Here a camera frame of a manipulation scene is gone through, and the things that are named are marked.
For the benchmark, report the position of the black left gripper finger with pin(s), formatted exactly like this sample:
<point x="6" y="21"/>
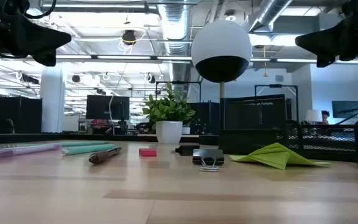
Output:
<point x="42" y="37"/>
<point x="45" y="59"/>

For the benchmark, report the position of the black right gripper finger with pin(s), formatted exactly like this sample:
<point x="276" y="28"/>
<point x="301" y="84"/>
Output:
<point x="322" y="40"/>
<point x="323" y="62"/>

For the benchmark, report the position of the teal pen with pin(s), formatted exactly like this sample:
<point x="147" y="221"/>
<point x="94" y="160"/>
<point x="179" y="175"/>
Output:
<point x="85" y="149"/>
<point x="85" y="143"/>

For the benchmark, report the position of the purple pen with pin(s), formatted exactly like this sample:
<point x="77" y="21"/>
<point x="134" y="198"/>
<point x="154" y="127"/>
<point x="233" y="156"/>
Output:
<point x="20" y="150"/>

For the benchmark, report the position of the black mesh desk organizer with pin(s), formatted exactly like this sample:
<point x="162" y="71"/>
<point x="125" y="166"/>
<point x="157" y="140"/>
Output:
<point x="250" y="140"/>

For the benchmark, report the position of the brown pen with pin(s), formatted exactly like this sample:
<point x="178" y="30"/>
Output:
<point x="99" y="158"/>

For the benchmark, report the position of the red eraser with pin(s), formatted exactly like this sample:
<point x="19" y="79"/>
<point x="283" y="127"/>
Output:
<point x="148" y="152"/>

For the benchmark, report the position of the large black binder clip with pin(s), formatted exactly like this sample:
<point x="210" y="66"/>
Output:
<point x="208" y="154"/>

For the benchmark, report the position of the white round column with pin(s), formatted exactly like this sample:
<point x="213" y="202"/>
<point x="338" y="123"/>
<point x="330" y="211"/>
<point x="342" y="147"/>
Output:
<point x="52" y="99"/>

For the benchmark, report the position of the person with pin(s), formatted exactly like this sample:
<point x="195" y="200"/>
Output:
<point x="325" y="116"/>

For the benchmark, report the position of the white lampshade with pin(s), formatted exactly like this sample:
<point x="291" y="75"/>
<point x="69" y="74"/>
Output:
<point x="313" y="115"/>

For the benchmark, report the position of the black partition panels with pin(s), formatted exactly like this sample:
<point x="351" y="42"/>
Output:
<point x="20" y="115"/>

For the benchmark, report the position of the black computer monitor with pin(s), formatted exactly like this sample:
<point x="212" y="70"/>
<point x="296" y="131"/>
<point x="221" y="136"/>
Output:
<point x="104" y="107"/>

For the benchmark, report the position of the black ceiling-hung device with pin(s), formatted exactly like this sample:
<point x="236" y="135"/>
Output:
<point x="129" y="37"/>

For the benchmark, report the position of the white and black globe lamp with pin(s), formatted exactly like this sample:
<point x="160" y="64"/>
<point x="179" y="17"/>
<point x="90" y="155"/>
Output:
<point x="221" y="40"/>

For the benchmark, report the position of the folded green paper sheet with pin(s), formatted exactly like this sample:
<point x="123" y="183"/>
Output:
<point x="275" y="155"/>

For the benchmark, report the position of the green plant in white pot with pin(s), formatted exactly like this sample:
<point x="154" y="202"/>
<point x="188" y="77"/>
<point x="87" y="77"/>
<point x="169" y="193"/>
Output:
<point x="169" y="132"/>

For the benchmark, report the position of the small white pot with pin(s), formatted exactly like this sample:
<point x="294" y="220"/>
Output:
<point x="186" y="130"/>

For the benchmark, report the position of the dark wall screen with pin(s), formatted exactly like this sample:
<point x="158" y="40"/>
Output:
<point x="346" y="105"/>

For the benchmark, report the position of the black table frame rail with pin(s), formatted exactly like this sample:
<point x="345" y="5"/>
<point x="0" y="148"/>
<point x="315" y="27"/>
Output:
<point x="73" y="137"/>

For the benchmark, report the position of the ribbed silver ventilation duct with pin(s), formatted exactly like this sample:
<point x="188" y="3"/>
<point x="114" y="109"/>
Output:
<point x="174" y="28"/>

